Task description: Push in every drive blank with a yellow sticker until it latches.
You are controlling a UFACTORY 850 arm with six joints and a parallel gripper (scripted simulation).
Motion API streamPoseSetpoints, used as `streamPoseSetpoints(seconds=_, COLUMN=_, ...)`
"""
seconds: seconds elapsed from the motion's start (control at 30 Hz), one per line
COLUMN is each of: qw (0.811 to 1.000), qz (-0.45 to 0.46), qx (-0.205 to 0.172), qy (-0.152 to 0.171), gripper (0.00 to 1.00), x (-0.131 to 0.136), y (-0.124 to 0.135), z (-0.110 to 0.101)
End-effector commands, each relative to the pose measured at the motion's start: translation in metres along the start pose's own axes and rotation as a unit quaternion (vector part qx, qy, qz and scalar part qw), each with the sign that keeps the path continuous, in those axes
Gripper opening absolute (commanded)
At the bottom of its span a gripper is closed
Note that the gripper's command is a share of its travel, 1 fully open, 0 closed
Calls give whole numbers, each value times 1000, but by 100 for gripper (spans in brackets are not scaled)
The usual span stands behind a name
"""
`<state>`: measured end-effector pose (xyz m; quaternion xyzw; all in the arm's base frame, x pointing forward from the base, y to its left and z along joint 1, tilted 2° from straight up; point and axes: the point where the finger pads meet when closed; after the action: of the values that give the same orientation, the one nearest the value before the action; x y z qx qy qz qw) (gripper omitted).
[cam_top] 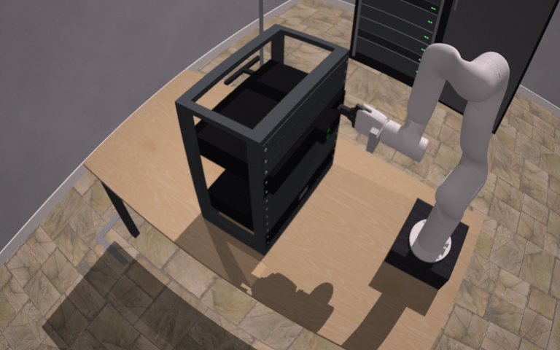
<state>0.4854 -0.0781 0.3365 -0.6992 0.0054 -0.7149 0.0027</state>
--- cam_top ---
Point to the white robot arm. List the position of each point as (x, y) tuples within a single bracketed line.
[(483, 83)]

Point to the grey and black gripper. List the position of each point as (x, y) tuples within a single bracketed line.
[(366, 118)]

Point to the black server rack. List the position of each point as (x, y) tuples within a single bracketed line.
[(274, 115)]

